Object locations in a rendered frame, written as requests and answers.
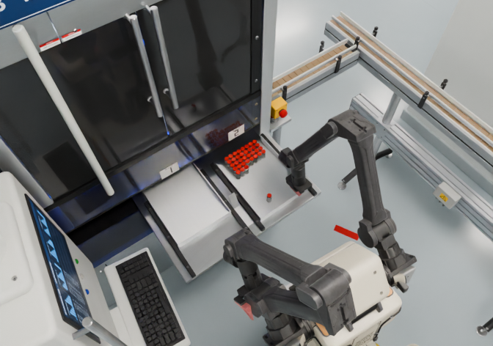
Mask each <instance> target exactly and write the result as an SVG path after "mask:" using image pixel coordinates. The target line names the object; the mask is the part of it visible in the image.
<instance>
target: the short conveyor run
mask: <svg viewBox="0 0 493 346"><path fill-rule="evenodd" d="M347 42H348V38H346V39H344V40H342V41H340V42H339V43H337V44H335V45H333V46H331V47H330V48H328V49H325V48H324V43H325V42H324V41H323V40H322V41H321V45H320V48H319V52H318V54H316V55H315V56H312V57H311V58H309V59H307V60H305V61H303V62H302V63H300V64H298V65H296V66H294V67H292V68H291V69H289V70H286V71H285V72H284V73H281V74H279V75H278V76H275V77H274V78H273V84H272V96H271V97H274V96H275V95H278V94H279V95H280V97H282V98H283V99H284V100H285V101H286V102H287V103H290V102H292V101H293V100H295V99H297V98H298V97H301V96H302V95H304V94H306V93H308V92H309V91H311V90H313V89H315V88H316V87H318V86H320V85H322V84H323V83H325V82H327V81H328V80H330V79H332V78H334V77H335V76H338V75H339V74H341V73H343V72H344V71H346V70H348V69H349V68H351V67H353V66H354V65H357V62H358V59H359V55H360V53H359V51H357V50H355V48H356V47H357V45H353V46H350V45H349V44H348V43H347Z"/></svg>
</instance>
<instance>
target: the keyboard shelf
mask: <svg viewBox="0 0 493 346"><path fill-rule="evenodd" d="M145 251H147V253H148V255H149V257H150V260H151V262H152V264H153V267H154V268H155V270H156V273H157V275H158V277H159V280H160V282H161V284H162V287H163V288H164V291H165V293H166V295H167V297H168V300H169V302H170V304H171V307H172V309H173V311H174V313H175V316H176V317H177V320H178V322H179V324H180V327H181V329H182V331H183V334H184V336H185V339H184V340H183V341H181V342H179V343H177V344H176V345H173V346H189V345H190V344H191V343H190V340H189V338H188V336H187V333H186V331H185V329H184V327H183V324H182V322H181V320H180V318H179V316H178V313H177V311H176V309H175V306H174V304H173V302H172V299H171V298H170V296H169V293H168V291H167V289H166V287H165V284H164V282H163V280H162V277H161V275H160V273H159V272H158V268H157V267H156V264H155V262H154V260H153V257H152V255H151V253H150V251H149V249H148V248H143V249H141V250H139V251H137V252H135V253H133V254H131V255H129V256H127V257H125V258H123V259H121V260H119V261H117V262H115V263H113V264H110V265H108V266H106V267H105V268H104V272H105V274H106V278H107V279H108V282H109V285H110V287H111V290H112V293H113V296H114V299H115V301H116V303H117V307H116V308H114V309H112V310H110V314H111V316H112V319H113V322H114V325H115V328H116V330H117V333H118V336H119V338H120V340H121V341H122V342H124V343H125V344H126V345H127V346H147V345H146V343H145V340H144V338H143V335H142V332H141V331H140V328H139V325H138V323H137V321H136V318H135V315H134V312H133V310H132V308H131V305H130V303H129V300H128V297H127V295H126V293H125V290H124V287H123V284H122V282H121V280H120V277H119V275H118V272H117V269H116V267H115V266H116V265H119V264H120V263H122V262H125V261H127V260H129V259H131V258H133V257H135V256H137V255H139V254H141V253H143V252H145Z"/></svg>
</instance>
